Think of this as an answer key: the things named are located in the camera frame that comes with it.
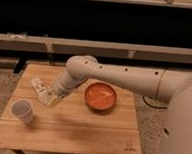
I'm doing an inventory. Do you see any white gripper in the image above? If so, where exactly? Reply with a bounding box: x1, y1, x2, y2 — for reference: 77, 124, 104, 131
38, 79, 70, 105

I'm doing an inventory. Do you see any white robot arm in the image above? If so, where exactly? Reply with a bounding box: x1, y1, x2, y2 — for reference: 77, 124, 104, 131
39, 55, 192, 154

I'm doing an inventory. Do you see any orange ceramic bowl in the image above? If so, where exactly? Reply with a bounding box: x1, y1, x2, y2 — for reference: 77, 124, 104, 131
84, 83, 117, 111

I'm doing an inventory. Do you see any white tube with cap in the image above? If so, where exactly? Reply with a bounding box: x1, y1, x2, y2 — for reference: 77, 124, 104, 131
31, 78, 48, 95

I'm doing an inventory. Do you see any wooden table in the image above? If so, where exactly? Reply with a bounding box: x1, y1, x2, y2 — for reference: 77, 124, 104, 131
0, 64, 142, 154

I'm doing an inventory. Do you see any grey horizontal rail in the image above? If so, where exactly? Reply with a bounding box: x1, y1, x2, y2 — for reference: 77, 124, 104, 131
0, 33, 192, 63

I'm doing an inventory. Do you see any black cable on floor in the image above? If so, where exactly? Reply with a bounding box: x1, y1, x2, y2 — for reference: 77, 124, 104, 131
141, 94, 171, 110

